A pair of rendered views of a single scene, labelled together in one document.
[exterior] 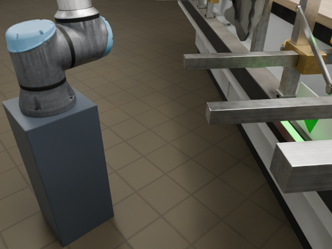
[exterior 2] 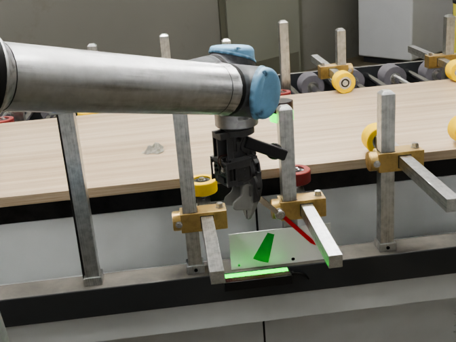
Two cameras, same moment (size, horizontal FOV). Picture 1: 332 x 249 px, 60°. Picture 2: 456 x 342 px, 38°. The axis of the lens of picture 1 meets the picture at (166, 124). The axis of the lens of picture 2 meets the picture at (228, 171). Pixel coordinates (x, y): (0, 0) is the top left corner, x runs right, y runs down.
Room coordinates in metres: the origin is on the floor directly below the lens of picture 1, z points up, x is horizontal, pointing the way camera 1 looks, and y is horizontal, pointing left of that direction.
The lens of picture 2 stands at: (0.61, 1.16, 1.51)
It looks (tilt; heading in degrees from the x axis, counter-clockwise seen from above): 20 degrees down; 271
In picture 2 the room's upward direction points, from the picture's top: 5 degrees counter-clockwise
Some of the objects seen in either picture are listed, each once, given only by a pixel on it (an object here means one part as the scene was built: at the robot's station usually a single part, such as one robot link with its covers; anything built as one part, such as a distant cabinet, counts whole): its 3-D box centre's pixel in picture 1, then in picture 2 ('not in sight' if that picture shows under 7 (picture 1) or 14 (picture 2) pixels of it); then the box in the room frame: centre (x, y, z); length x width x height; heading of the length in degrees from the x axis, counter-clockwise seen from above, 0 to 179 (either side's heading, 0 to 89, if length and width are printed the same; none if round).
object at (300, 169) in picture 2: not in sight; (296, 187); (0.47, -0.48, 0.85); 0.08 x 0.08 x 0.11
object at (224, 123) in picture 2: not in sight; (237, 116); (0.61, -0.15, 1.15); 0.10 x 0.09 x 0.05; 120
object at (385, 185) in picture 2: not in sight; (385, 182); (0.25, -0.40, 0.88); 0.03 x 0.03 x 0.48; 6
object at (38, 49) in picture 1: (38, 51); not in sight; (0.90, 0.41, 0.79); 0.17 x 0.15 x 0.18; 138
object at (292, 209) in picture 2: not in sight; (297, 205); (0.47, -0.38, 0.84); 0.13 x 0.06 x 0.05; 6
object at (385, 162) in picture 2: not in sight; (394, 159); (0.23, -0.40, 0.94); 0.13 x 0.06 x 0.05; 6
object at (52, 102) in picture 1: (45, 90); not in sight; (0.90, 0.42, 0.65); 0.19 x 0.19 x 0.10
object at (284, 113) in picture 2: not in sight; (288, 197); (0.50, -0.37, 0.87); 0.03 x 0.03 x 0.48; 6
